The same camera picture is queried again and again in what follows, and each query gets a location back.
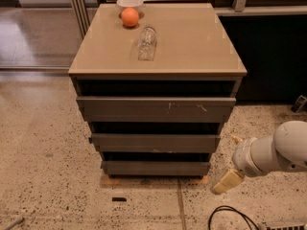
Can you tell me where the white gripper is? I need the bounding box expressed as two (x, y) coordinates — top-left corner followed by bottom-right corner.
(211, 135), (266, 195)

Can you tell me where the grey drawer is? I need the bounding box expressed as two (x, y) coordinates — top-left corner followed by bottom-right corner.
(102, 161), (210, 176)
(77, 97), (236, 123)
(90, 133), (221, 153)

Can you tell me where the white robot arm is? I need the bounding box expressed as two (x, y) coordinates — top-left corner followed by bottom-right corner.
(211, 121), (307, 195)

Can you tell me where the grey three-drawer cabinet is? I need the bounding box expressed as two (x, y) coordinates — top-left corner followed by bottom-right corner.
(69, 4), (247, 164)

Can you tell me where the grey bottom drawer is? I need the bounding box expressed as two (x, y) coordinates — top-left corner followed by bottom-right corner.
(102, 161), (210, 176)

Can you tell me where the grey top drawer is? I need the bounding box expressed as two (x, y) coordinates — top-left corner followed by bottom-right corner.
(77, 97), (236, 123)

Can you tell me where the small dark floor device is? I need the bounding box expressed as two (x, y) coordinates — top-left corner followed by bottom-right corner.
(291, 95), (307, 113)

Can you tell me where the black floor marker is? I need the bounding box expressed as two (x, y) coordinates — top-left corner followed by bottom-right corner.
(112, 197), (127, 202)

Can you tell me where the orange fruit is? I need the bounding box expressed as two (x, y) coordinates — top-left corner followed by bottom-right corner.
(121, 8), (139, 28)

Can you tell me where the white bowl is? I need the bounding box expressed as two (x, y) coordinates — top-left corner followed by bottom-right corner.
(116, 0), (144, 12)

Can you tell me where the grey floor rod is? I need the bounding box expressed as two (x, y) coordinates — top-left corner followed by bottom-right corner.
(3, 218), (24, 230)

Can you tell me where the black cable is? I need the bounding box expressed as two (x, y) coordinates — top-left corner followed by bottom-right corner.
(207, 205), (260, 230)

